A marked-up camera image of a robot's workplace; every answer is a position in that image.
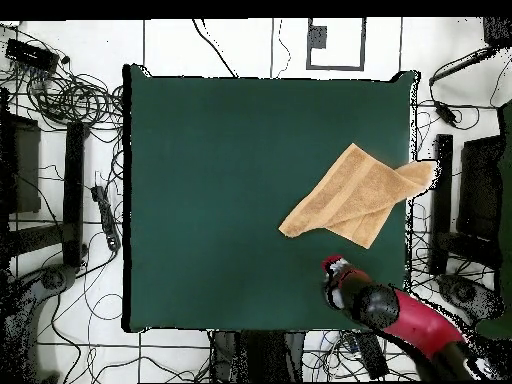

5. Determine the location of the grey rectangular frame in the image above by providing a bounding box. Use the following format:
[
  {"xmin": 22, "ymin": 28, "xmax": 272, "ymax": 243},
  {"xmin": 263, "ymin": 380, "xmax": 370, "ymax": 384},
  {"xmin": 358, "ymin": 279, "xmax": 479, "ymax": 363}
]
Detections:
[{"xmin": 306, "ymin": 17, "xmax": 366, "ymax": 72}]

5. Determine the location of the black rod with head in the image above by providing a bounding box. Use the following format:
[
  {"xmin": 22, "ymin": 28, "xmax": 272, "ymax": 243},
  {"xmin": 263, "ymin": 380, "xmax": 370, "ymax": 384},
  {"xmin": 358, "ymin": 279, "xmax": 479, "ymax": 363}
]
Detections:
[{"xmin": 428, "ymin": 16, "xmax": 512, "ymax": 86}]

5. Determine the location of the long black cable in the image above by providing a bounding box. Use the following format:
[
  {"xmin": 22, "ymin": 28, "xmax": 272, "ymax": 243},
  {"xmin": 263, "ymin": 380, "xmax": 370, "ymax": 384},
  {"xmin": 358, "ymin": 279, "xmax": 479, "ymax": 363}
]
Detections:
[{"xmin": 191, "ymin": 17, "xmax": 240, "ymax": 78}]

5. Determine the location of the dark green table cloth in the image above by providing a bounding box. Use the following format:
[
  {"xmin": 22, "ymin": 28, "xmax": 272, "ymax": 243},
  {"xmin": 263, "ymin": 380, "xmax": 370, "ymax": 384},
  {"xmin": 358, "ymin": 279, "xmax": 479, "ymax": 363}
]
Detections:
[{"xmin": 121, "ymin": 63, "xmax": 419, "ymax": 335}]

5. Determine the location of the tan terry towel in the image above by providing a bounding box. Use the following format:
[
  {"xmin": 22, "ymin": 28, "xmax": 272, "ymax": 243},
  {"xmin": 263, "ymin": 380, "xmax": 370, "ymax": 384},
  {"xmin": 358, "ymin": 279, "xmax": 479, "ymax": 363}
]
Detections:
[{"xmin": 278, "ymin": 142, "xmax": 436, "ymax": 250}]

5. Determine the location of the black power strip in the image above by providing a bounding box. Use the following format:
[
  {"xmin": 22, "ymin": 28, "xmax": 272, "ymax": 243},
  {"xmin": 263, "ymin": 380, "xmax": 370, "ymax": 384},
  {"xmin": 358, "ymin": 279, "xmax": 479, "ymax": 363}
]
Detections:
[
  {"xmin": 90, "ymin": 184, "xmax": 121, "ymax": 252},
  {"xmin": 347, "ymin": 331, "xmax": 390, "ymax": 380}
]

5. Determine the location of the black stand base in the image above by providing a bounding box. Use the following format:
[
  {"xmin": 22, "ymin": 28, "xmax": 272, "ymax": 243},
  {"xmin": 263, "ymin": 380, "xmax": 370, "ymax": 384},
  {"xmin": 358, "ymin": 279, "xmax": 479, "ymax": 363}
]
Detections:
[
  {"xmin": 7, "ymin": 263, "xmax": 79, "ymax": 321},
  {"xmin": 437, "ymin": 273, "xmax": 501, "ymax": 321}
]

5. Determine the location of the black power adapter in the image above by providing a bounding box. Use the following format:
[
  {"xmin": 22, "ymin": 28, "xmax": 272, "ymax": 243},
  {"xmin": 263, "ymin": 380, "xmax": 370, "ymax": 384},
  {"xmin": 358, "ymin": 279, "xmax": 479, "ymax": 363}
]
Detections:
[{"xmin": 433, "ymin": 99, "xmax": 459, "ymax": 127}]

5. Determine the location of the black flat panel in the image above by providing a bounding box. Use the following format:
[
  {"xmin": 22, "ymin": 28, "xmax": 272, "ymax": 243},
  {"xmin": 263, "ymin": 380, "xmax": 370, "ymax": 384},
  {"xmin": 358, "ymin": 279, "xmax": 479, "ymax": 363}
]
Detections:
[
  {"xmin": 0, "ymin": 113, "xmax": 42, "ymax": 215},
  {"xmin": 457, "ymin": 135, "xmax": 505, "ymax": 241}
]

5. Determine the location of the black upright bar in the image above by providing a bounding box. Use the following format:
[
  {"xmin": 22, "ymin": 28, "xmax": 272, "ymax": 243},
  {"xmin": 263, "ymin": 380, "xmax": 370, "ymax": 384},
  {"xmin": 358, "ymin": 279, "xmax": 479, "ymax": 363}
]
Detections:
[
  {"xmin": 429, "ymin": 133, "xmax": 454, "ymax": 275},
  {"xmin": 63, "ymin": 121, "xmax": 87, "ymax": 267}
]

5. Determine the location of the black electronics box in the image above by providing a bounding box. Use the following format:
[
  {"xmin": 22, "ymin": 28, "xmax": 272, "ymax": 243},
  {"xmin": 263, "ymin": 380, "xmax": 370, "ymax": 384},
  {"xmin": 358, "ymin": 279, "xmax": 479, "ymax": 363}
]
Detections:
[{"xmin": 5, "ymin": 37, "xmax": 61, "ymax": 73}]

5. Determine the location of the black cable tangle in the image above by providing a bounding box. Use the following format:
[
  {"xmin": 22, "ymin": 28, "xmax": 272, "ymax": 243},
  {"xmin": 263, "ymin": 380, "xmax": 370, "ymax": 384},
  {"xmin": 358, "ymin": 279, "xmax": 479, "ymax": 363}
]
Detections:
[{"xmin": 0, "ymin": 65, "xmax": 125, "ymax": 133}]

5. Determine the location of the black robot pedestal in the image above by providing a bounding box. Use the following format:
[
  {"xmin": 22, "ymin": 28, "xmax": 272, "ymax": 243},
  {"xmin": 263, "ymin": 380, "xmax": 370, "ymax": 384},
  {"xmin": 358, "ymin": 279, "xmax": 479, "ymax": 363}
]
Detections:
[{"xmin": 209, "ymin": 329, "xmax": 306, "ymax": 383}]

